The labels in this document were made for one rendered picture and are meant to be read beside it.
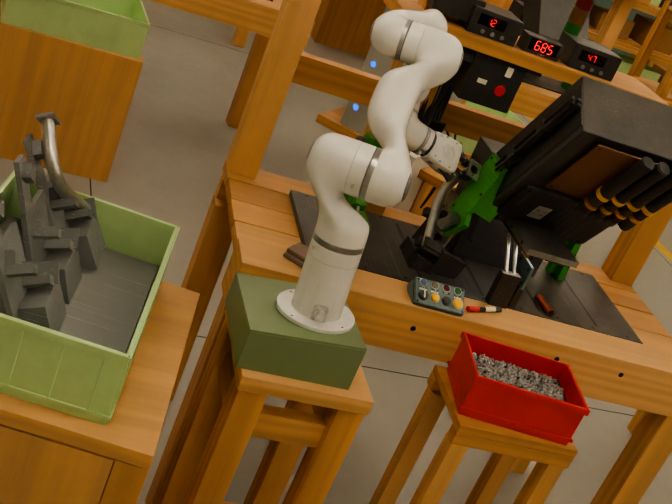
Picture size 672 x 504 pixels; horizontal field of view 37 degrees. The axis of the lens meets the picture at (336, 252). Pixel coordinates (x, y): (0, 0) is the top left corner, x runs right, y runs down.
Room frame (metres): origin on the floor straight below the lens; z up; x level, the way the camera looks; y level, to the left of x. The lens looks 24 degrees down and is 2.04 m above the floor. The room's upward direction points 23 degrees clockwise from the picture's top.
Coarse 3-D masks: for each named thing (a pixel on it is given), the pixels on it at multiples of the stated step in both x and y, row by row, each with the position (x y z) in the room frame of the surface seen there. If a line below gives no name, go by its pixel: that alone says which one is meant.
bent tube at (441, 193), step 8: (472, 160) 2.82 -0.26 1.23; (464, 168) 2.82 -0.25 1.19; (472, 168) 2.83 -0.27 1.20; (480, 168) 2.82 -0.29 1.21; (472, 176) 2.79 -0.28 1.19; (448, 184) 2.85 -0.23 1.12; (440, 192) 2.84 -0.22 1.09; (448, 192) 2.85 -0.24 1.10; (440, 200) 2.83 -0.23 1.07; (432, 208) 2.81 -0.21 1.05; (440, 208) 2.82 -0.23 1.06; (432, 216) 2.78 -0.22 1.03; (432, 224) 2.76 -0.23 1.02; (432, 232) 2.74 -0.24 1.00
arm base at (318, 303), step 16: (320, 256) 2.03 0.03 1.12; (336, 256) 2.03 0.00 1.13; (352, 256) 2.05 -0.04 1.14; (304, 272) 2.05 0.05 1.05; (320, 272) 2.03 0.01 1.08; (336, 272) 2.03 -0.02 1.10; (352, 272) 2.06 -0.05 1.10; (304, 288) 2.04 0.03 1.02; (320, 288) 2.03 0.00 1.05; (336, 288) 2.03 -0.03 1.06; (288, 304) 2.06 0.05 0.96; (304, 304) 2.03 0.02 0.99; (320, 304) 2.02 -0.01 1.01; (336, 304) 2.04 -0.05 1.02; (304, 320) 2.01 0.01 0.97; (320, 320) 2.01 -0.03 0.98; (336, 320) 2.06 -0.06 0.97; (352, 320) 2.09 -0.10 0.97
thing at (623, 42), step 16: (512, 0) 10.51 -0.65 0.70; (656, 0) 11.14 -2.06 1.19; (592, 16) 11.15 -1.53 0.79; (640, 16) 11.45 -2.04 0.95; (656, 16) 11.09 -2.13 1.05; (592, 32) 10.84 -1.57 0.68; (624, 32) 11.11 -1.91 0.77; (640, 32) 11.33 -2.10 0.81; (624, 48) 11.02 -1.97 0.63; (656, 48) 11.30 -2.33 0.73; (624, 64) 11.17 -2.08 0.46; (656, 80) 11.37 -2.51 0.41
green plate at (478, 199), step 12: (492, 156) 2.82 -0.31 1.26; (492, 168) 2.77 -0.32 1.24; (504, 168) 2.73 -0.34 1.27; (480, 180) 2.78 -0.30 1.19; (492, 180) 2.73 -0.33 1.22; (468, 192) 2.79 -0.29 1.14; (480, 192) 2.74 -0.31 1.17; (492, 192) 2.74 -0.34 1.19; (456, 204) 2.79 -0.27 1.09; (468, 204) 2.74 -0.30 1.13; (480, 204) 2.73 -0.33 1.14; (492, 204) 2.74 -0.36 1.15; (480, 216) 2.73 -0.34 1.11; (492, 216) 2.75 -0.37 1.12
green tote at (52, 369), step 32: (0, 192) 2.01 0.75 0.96; (32, 192) 2.15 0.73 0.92; (0, 224) 2.10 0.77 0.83; (128, 224) 2.18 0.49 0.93; (160, 224) 2.20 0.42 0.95; (160, 256) 2.20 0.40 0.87; (0, 320) 1.57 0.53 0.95; (0, 352) 1.57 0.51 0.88; (32, 352) 1.58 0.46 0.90; (64, 352) 1.59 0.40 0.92; (96, 352) 1.60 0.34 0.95; (128, 352) 1.62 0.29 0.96; (0, 384) 1.57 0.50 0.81; (32, 384) 1.59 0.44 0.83; (64, 384) 1.59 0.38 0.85; (96, 384) 1.60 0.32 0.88; (96, 416) 1.60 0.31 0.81
